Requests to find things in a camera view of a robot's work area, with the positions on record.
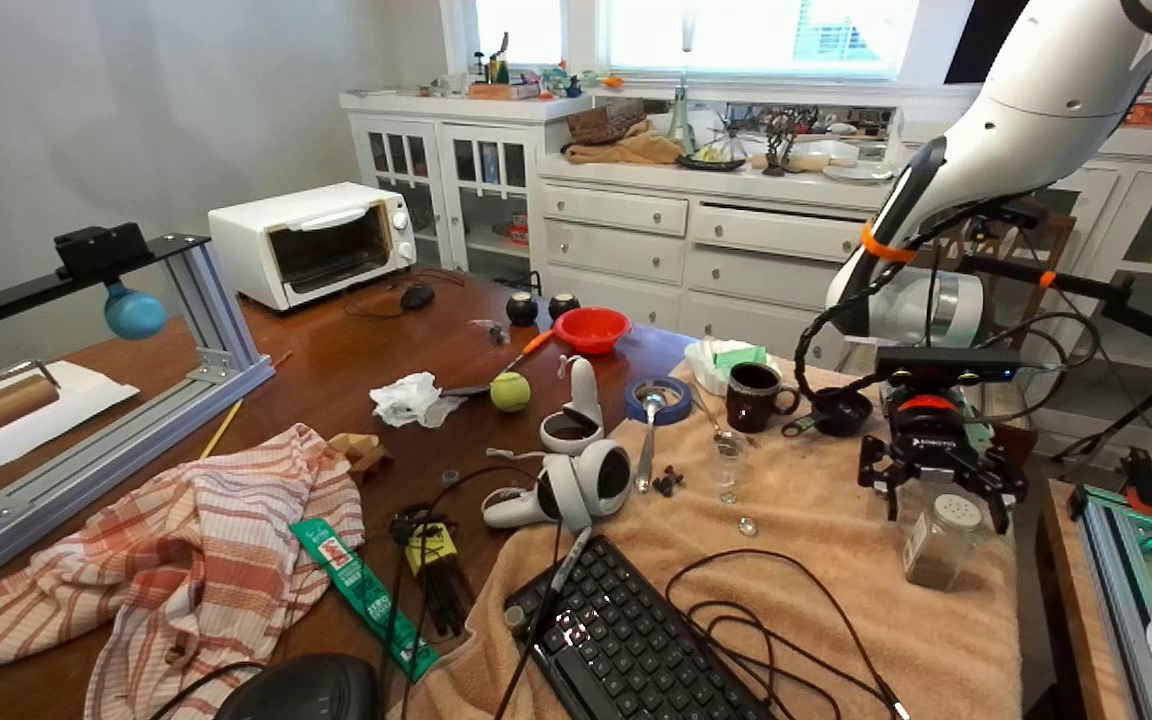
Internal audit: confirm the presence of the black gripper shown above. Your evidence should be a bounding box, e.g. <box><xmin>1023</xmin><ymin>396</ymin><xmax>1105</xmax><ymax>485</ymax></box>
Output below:
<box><xmin>858</xmin><ymin>381</ymin><xmax>1030</xmax><ymax>541</ymax></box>

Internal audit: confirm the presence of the glass jar with white lid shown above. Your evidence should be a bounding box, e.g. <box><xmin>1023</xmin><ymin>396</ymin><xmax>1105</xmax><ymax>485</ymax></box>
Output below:
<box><xmin>902</xmin><ymin>488</ymin><xmax>990</xmax><ymax>597</ymax></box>

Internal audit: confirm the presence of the small clear glass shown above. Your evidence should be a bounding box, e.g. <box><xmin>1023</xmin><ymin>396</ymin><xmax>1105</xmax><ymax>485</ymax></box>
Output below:
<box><xmin>705</xmin><ymin>425</ymin><xmax>764</xmax><ymax>541</ymax></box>

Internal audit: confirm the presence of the black measuring cup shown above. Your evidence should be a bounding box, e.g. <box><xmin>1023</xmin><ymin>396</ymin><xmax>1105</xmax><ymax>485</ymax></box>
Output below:
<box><xmin>807</xmin><ymin>385</ymin><xmax>878</xmax><ymax>445</ymax></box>

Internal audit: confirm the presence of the tan ribbed towel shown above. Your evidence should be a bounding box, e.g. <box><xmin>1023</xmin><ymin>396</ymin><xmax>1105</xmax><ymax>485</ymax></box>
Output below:
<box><xmin>391</xmin><ymin>381</ymin><xmax>1030</xmax><ymax>720</ymax></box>

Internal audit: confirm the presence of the black mug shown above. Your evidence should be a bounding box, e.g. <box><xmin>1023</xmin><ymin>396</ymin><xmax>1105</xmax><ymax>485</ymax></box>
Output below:
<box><xmin>721</xmin><ymin>359</ymin><xmax>805</xmax><ymax>435</ymax></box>

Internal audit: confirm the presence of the black keyboard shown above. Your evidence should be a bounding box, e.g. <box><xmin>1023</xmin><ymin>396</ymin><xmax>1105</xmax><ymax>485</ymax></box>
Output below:
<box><xmin>501</xmin><ymin>533</ymin><xmax>775</xmax><ymax>720</ymax></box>

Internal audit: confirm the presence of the white sideboard cabinet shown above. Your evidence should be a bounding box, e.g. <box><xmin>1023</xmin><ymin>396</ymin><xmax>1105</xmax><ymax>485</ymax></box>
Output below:
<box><xmin>342</xmin><ymin>82</ymin><xmax>1152</xmax><ymax>390</ymax></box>

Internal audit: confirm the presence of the red plastic bowl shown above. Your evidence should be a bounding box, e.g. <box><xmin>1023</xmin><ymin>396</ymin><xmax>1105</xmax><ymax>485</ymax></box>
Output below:
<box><xmin>549</xmin><ymin>303</ymin><xmax>635</xmax><ymax>359</ymax></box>

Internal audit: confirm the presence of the green tennis ball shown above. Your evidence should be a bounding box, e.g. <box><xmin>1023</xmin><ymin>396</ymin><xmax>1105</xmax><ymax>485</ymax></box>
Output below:
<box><xmin>483</xmin><ymin>365</ymin><xmax>537</xmax><ymax>415</ymax></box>

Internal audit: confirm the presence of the black hex key set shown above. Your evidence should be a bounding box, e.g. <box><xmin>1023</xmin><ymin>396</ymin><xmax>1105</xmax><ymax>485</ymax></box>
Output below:
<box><xmin>383</xmin><ymin>499</ymin><xmax>478</xmax><ymax>640</ymax></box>

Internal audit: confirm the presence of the white crumpled tissue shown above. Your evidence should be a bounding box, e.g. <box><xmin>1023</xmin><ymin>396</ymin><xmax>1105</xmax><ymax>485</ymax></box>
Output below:
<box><xmin>365</xmin><ymin>368</ymin><xmax>478</xmax><ymax>435</ymax></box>

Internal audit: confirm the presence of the black computer mouse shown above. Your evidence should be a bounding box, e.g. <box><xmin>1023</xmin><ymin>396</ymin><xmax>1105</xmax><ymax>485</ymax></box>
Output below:
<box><xmin>395</xmin><ymin>281</ymin><xmax>440</xmax><ymax>319</ymax></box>

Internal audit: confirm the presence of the small brown toy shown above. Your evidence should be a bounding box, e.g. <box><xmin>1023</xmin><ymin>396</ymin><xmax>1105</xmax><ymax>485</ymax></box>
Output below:
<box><xmin>324</xmin><ymin>425</ymin><xmax>395</xmax><ymax>480</ymax></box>

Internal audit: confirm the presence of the green flat strip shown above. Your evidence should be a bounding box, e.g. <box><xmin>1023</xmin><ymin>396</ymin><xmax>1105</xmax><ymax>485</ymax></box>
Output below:
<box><xmin>285</xmin><ymin>510</ymin><xmax>444</xmax><ymax>684</ymax></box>

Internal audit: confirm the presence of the dark wooden dining table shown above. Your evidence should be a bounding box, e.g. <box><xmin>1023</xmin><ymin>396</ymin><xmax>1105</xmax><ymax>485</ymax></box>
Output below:
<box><xmin>0</xmin><ymin>263</ymin><xmax>705</xmax><ymax>720</ymax></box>

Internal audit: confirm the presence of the black rounded case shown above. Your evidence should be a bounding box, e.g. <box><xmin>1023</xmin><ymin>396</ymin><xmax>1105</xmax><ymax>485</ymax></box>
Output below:
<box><xmin>211</xmin><ymin>646</ymin><xmax>390</xmax><ymax>720</ymax></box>

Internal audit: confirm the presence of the white toaster oven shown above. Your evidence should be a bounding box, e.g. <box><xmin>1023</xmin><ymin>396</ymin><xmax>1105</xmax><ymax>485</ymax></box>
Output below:
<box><xmin>205</xmin><ymin>178</ymin><xmax>421</xmax><ymax>319</ymax></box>

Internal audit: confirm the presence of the yellow pencil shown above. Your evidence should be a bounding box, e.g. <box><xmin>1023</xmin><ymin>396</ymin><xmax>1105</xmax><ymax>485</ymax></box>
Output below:
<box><xmin>197</xmin><ymin>396</ymin><xmax>251</xmax><ymax>463</ymax></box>

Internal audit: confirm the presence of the red striped cloth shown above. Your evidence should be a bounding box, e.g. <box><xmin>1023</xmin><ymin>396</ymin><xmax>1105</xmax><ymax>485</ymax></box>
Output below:
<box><xmin>0</xmin><ymin>420</ymin><xmax>372</xmax><ymax>720</ymax></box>

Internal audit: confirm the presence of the blue ball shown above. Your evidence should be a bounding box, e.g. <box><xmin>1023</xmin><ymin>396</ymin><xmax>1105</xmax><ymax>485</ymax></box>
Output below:
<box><xmin>101</xmin><ymin>281</ymin><xmax>174</xmax><ymax>343</ymax></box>

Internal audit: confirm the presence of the white paper sheet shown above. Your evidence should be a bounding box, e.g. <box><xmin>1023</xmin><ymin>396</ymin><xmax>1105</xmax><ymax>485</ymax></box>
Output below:
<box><xmin>0</xmin><ymin>357</ymin><xmax>145</xmax><ymax>480</ymax></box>

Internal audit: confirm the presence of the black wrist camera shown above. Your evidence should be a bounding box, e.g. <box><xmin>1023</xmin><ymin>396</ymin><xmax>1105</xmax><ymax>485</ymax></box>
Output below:
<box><xmin>871</xmin><ymin>343</ymin><xmax>1030</xmax><ymax>390</ymax></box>

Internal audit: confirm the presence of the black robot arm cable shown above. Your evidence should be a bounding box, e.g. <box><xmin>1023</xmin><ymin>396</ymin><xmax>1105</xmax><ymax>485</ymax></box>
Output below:
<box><xmin>794</xmin><ymin>196</ymin><xmax>1111</xmax><ymax>445</ymax></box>

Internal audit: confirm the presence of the black keyboard cable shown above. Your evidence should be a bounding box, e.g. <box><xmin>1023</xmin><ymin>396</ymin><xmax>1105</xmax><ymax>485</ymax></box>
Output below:
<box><xmin>489</xmin><ymin>522</ymin><xmax>916</xmax><ymax>720</ymax></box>

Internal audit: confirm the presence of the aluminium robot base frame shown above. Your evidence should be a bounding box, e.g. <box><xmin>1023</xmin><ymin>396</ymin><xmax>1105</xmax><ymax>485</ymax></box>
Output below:
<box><xmin>1074</xmin><ymin>476</ymin><xmax>1152</xmax><ymax>720</ymax></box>

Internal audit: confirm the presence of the black orange-clamped camera mount arm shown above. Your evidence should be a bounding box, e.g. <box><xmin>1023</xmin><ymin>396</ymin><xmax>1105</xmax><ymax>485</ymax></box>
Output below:
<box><xmin>949</xmin><ymin>240</ymin><xmax>1152</xmax><ymax>368</ymax></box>

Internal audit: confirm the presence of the orange handled spoon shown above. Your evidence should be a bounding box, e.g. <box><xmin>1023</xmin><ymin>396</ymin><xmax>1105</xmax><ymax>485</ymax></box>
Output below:
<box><xmin>444</xmin><ymin>325</ymin><xmax>562</xmax><ymax>403</ymax></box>

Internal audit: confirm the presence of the aluminium frame stand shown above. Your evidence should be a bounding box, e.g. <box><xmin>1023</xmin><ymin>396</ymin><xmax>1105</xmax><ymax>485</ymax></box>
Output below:
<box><xmin>0</xmin><ymin>219</ymin><xmax>280</xmax><ymax>601</ymax></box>

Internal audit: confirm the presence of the black camera on frame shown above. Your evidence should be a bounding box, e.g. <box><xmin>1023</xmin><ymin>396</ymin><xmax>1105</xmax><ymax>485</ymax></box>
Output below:
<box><xmin>48</xmin><ymin>219</ymin><xmax>160</xmax><ymax>284</ymax></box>

